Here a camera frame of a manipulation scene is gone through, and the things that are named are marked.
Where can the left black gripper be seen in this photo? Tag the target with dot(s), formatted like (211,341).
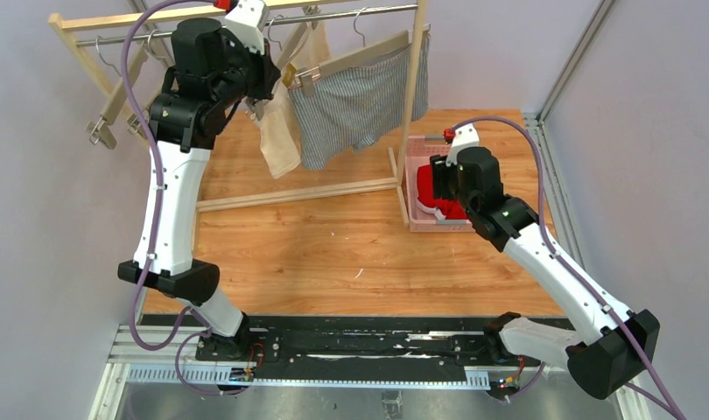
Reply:
(265,78)

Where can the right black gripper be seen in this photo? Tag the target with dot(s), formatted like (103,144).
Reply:
(440,180)

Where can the red underwear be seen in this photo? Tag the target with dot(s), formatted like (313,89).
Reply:
(441,209)

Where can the cream underwear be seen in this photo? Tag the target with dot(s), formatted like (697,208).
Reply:
(279,127)

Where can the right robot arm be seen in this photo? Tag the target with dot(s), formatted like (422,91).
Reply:
(599,352)

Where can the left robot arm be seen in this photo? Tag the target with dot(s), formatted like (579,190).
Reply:
(213,74)

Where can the striped grey underwear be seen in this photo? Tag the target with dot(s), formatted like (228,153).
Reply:
(352,108)

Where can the empty beige clip hanger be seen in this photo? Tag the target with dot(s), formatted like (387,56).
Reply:
(99,132)

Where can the pink plastic basket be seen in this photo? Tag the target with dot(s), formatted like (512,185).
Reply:
(427,214)

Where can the wooden clothes rack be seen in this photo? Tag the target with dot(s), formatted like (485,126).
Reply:
(68,29)

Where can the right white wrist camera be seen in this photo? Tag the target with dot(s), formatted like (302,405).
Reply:
(460,138)

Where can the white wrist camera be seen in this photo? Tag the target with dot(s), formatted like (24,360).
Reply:
(247,21)
(460,138)

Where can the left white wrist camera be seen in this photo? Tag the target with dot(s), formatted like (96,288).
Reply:
(247,21)

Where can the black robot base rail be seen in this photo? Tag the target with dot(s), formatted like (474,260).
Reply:
(325,351)

